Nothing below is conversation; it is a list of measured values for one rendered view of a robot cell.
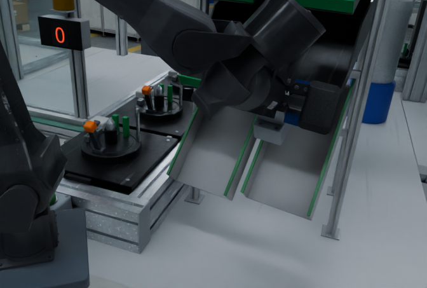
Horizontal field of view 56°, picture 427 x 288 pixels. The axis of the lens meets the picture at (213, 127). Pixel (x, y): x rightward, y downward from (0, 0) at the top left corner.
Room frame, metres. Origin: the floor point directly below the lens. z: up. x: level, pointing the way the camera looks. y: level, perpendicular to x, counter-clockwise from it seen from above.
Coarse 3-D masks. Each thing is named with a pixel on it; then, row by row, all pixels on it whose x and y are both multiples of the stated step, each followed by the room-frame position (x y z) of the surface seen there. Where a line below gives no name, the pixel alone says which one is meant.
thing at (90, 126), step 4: (88, 120) 0.77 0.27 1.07; (96, 120) 0.78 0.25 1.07; (88, 124) 0.75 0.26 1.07; (92, 124) 0.75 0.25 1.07; (96, 124) 0.77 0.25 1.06; (88, 128) 0.75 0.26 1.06; (92, 128) 0.75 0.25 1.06; (88, 132) 0.76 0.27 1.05; (92, 132) 0.75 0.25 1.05; (96, 132) 0.77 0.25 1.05; (92, 136) 0.76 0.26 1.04; (96, 136) 0.77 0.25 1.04; (92, 140) 0.77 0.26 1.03; (96, 140) 0.76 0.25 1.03; (96, 144) 0.77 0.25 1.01; (100, 144) 0.78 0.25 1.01; (96, 148) 0.78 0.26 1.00; (100, 148) 0.78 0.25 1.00
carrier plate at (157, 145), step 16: (64, 144) 0.84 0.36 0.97; (80, 144) 0.85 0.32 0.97; (144, 144) 0.87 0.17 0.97; (160, 144) 0.87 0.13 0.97; (176, 144) 0.90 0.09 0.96; (80, 160) 0.77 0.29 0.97; (144, 160) 0.79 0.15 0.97; (160, 160) 0.81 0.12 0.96; (64, 176) 0.73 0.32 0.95; (96, 176) 0.71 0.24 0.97; (112, 176) 0.72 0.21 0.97; (128, 176) 0.72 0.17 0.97; (144, 176) 0.73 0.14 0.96; (128, 192) 0.68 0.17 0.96
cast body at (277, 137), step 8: (280, 112) 0.51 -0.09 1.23; (256, 120) 0.54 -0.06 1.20; (264, 120) 0.53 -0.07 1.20; (272, 120) 0.52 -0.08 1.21; (280, 120) 0.52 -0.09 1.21; (256, 128) 0.53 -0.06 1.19; (264, 128) 0.52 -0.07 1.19; (272, 128) 0.52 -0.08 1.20; (280, 128) 0.51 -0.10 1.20; (288, 128) 0.54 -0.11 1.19; (256, 136) 0.54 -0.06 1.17; (264, 136) 0.53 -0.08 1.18; (272, 136) 0.52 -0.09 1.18; (280, 136) 0.51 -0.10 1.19; (280, 144) 0.52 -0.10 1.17
